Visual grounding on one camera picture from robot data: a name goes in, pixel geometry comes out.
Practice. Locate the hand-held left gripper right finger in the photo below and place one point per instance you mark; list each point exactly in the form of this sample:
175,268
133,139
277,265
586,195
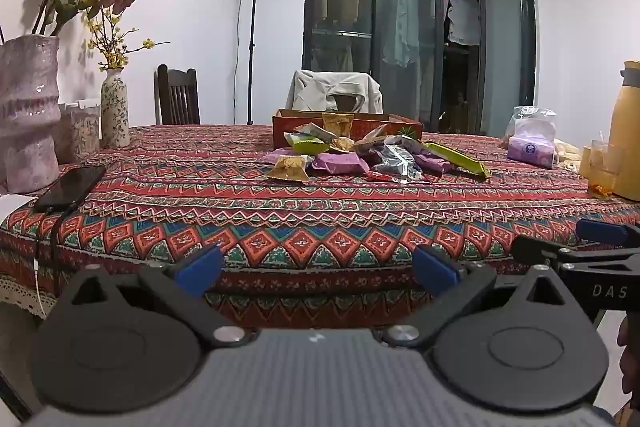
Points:
435,269

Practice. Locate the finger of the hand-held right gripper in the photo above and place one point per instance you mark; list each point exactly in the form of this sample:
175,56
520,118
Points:
600,231
537,249

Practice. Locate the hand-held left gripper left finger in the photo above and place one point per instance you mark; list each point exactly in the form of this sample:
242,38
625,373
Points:
200,269

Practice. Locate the heap of assorted snack packets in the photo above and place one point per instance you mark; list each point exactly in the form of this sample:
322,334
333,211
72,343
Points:
340,162

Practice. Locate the red cardboard box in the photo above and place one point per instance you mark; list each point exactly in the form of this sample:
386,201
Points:
290,124

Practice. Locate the person's right hand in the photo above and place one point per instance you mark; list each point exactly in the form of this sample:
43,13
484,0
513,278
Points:
631,357

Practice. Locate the glass cup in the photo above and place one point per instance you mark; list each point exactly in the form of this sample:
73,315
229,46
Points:
602,172

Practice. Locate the yellow box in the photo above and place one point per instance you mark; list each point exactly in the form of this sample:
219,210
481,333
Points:
584,161

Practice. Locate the yellow thermos jug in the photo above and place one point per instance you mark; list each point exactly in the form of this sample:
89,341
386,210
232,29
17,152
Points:
627,142

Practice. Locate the purple tissue pack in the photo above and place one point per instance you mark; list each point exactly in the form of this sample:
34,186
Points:
532,149

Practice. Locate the patterned red tablecloth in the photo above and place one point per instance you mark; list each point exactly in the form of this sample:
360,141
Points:
300,217

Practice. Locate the brown pastry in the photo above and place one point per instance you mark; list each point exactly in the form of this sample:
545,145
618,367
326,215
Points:
505,141

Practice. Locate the clear plastic bag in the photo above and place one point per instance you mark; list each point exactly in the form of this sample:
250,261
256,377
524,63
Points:
532,113

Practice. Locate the black smartphone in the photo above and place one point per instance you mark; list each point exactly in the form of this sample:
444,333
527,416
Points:
70,189

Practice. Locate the dark wooden chair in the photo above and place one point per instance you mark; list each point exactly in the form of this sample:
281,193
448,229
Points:
175,97

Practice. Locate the jacket-draped wooden chair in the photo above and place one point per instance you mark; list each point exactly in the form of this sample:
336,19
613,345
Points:
347,103

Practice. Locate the black framed sliding glass door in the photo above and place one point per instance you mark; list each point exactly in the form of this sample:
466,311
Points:
505,47

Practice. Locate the beige jacket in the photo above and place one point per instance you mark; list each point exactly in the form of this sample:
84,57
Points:
315,89

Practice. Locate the large pink ceramic vase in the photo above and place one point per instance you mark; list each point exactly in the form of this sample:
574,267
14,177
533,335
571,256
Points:
25,117

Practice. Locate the yellow flower sprig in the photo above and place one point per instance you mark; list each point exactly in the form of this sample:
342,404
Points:
112,52

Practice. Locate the white hanging garment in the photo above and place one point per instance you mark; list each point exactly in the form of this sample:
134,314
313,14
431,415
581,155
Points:
465,17

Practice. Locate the pale green hanging shirt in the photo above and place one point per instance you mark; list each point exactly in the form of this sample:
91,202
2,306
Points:
405,27

